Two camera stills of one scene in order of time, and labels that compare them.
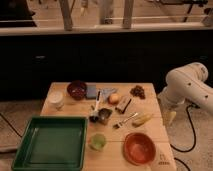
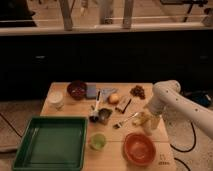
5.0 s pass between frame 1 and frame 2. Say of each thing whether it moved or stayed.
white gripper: moved
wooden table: stayed
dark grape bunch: stayed
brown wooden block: stayed
